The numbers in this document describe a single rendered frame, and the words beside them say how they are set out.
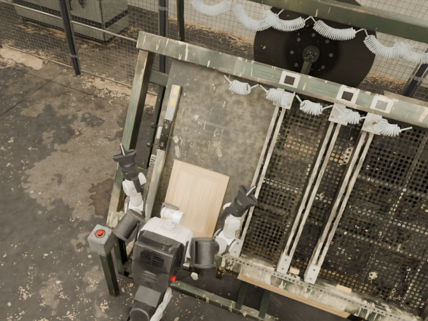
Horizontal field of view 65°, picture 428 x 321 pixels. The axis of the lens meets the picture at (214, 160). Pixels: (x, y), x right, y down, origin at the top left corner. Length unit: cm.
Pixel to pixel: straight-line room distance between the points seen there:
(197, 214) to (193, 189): 18
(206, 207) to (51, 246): 173
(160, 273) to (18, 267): 193
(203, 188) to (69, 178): 207
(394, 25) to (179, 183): 160
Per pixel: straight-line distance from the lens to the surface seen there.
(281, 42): 245
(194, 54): 201
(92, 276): 324
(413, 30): 235
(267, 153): 204
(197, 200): 222
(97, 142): 427
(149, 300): 194
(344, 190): 211
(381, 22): 232
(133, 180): 187
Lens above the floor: 288
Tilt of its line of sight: 45 degrees down
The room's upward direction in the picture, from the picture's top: 9 degrees clockwise
